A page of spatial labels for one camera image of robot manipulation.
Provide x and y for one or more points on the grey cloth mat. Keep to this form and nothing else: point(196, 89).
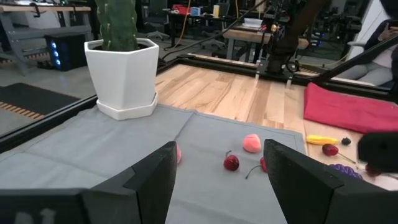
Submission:
point(93, 149)

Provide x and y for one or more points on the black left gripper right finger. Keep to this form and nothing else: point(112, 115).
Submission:
point(298, 186)

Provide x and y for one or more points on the wooden desk grey legs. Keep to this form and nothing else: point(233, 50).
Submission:
point(46, 8)

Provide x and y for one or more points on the black keyboard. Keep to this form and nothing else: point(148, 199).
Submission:
point(37, 98)

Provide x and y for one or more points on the wooden work table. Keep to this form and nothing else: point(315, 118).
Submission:
point(248, 35)

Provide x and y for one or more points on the white pot saucer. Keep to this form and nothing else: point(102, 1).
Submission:
point(124, 115)

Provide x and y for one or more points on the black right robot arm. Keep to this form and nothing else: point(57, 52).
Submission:
point(289, 37)

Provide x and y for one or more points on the black office chair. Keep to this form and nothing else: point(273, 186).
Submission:
point(155, 18)

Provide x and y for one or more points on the dark toy blueberry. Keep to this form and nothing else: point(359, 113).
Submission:
point(346, 141)

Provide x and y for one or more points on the green cactus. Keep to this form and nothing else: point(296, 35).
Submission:
point(118, 25)

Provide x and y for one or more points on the purple toy grape bunch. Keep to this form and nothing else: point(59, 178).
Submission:
point(346, 170)

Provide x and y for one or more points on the red toy cherry with stem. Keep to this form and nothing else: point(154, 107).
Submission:
point(329, 150)
point(262, 164)
point(372, 171)
point(231, 163)

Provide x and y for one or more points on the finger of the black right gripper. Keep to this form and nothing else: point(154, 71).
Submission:
point(379, 152)

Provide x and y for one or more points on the black computer tower lit fans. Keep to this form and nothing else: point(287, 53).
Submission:
point(66, 51)

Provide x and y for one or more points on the black aluminium table frame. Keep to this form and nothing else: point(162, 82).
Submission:
point(46, 125)

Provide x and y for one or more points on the person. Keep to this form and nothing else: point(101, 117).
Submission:
point(373, 62)

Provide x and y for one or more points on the red folded cloth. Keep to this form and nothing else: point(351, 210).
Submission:
point(342, 109)

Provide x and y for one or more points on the pink toy peach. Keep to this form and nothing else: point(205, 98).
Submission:
point(252, 143)
point(178, 154)

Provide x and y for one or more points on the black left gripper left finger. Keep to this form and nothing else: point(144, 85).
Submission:
point(149, 186)

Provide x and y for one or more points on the white plastic bin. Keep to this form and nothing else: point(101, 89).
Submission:
point(253, 22)

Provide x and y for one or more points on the yellow toy banana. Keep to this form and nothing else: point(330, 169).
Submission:
point(321, 140)

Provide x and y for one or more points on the white hexagonal plant pot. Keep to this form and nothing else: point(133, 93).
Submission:
point(124, 77)

